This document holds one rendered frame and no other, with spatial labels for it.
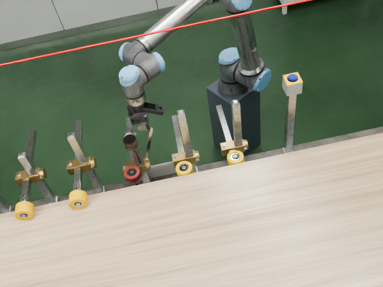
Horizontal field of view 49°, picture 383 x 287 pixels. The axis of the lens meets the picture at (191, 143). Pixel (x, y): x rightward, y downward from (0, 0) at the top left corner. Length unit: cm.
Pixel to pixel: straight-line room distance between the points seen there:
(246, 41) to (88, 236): 126
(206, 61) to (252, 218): 237
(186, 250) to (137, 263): 21
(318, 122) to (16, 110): 262
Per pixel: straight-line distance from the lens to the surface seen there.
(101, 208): 200
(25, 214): 208
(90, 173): 215
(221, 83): 274
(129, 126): 233
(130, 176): 205
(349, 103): 359
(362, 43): 418
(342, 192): 195
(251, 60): 243
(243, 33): 227
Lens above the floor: 250
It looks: 49 degrees down
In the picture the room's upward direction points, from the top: 12 degrees counter-clockwise
